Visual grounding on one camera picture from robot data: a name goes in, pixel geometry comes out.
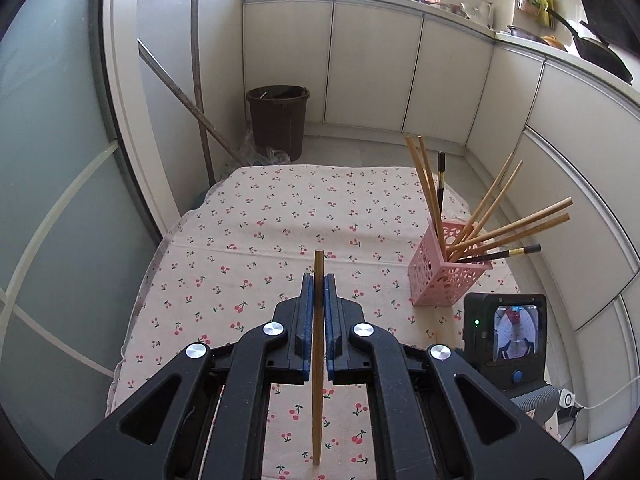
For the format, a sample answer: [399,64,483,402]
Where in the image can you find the wooden mop pole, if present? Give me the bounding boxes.
[137,42,248,165]

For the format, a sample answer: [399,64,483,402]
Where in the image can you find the yellow green snack packets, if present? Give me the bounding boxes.
[517,0,556,28]

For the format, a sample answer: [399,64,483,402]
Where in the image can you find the white kitchen cabinet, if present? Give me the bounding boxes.
[241,0,640,446]

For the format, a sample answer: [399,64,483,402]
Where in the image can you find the glass pitcher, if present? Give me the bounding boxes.
[470,0,496,28]

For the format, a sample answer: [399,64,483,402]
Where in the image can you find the dark cooking pan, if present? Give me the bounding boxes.
[507,25,546,43]

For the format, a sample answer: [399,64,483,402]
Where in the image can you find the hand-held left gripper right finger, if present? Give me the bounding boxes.
[324,272,586,480]

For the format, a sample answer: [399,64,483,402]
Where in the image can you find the black chopstick with gold band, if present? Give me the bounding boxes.
[436,151,447,231]
[455,244,542,265]

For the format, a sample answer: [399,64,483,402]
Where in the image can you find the pink perforated plastic utensil holder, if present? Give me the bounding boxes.
[407,220,493,307]

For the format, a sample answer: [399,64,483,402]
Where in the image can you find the cherry print tablecloth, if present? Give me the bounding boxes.
[106,164,561,480]

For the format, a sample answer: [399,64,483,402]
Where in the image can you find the clear plastic bag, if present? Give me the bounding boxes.
[235,130,292,167]

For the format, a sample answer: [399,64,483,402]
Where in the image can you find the frosted glass sliding door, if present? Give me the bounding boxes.
[0,0,166,461]

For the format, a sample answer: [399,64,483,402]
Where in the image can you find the black frying pan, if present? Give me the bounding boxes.
[545,7,635,86]

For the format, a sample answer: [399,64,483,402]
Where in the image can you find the white cable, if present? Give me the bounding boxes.
[575,390,628,411]

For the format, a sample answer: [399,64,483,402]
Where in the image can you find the brown plastic bucket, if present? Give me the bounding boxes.
[246,85,311,163]

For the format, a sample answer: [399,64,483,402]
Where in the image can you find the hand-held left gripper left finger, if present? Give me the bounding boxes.
[55,272,316,480]

